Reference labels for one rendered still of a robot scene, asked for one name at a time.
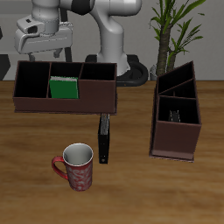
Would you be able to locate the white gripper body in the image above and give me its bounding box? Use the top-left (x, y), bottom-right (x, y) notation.
top-left (14, 22), bottom-right (74, 55)

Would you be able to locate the green book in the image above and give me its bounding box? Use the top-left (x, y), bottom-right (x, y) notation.
top-left (48, 75), bottom-right (80, 100)

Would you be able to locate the wide dark brown desk caddy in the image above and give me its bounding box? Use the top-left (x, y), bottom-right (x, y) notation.
top-left (12, 59), bottom-right (118, 116)

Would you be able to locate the black book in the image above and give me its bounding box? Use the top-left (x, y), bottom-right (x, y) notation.
top-left (97, 113), bottom-right (111, 165)

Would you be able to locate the dark grey striped book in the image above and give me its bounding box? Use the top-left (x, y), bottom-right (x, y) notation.
top-left (168, 109), bottom-right (182, 123)

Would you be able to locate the narrow dark brown desk caddy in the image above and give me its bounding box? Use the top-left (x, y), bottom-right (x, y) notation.
top-left (149, 60), bottom-right (203, 163)

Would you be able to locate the green pot plant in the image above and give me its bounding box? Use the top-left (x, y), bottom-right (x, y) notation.
top-left (149, 0), bottom-right (207, 81)

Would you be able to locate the red patterned mug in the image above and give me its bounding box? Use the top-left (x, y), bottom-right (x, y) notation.
top-left (51, 142), bottom-right (95, 193)

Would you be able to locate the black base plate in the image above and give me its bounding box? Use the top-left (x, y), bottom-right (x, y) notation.
top-left (84, 53), bottom-right (150, 88)

